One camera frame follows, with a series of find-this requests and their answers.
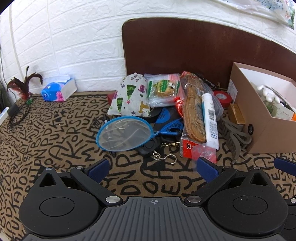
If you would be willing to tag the small red box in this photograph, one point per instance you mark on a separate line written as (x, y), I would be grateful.
(112, 96)

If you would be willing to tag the small gold box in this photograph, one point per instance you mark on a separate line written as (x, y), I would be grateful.
(236, 113)

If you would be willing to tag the brown insoles pack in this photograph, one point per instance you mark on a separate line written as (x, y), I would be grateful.
(193, 115)

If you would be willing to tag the printed cloth pouch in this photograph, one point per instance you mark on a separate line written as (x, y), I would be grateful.
(129, 95)

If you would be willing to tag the brown wooden headboard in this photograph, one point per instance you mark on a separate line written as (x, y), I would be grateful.
(185, 48)

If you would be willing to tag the green and white packet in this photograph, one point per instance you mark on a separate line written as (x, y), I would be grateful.
(281, 110)

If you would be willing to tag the small clear blister pack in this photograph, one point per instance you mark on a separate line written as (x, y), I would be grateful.
(204, 151)

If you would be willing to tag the blue tissue pack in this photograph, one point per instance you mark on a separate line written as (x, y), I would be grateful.
(55, 91)

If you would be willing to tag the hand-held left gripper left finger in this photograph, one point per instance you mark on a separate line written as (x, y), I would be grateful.
(100, 168)

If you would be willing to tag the white tube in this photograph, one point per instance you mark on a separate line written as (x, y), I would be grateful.
(210, 118)

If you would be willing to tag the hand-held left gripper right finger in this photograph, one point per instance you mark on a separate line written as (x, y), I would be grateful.
(208, 169)

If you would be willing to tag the snack packet in zip bag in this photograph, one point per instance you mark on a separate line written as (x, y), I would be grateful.
(163, 89)

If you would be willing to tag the black pen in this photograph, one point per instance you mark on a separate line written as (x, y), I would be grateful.
(207, 82)

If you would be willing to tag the red tape roll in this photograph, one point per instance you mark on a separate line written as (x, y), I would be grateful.
(223, 98)

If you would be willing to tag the letter print blanket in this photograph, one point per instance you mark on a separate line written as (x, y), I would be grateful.
(57, 143)

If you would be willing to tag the black disc with blue label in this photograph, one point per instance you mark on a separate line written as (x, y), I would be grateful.
(161, 114)

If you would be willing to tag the black hanging scale with hook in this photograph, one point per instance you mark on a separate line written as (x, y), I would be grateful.
(148, 147)

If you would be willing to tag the dark feather headband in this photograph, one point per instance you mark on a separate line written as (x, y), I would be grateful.
(22, 88)

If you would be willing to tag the brown cardboard box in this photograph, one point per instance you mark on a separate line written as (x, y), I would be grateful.
(261, 132)

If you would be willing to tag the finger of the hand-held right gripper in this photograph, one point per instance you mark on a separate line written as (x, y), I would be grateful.
(285, 163)

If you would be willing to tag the blue hand net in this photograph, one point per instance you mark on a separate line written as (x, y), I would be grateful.
(124, 133)

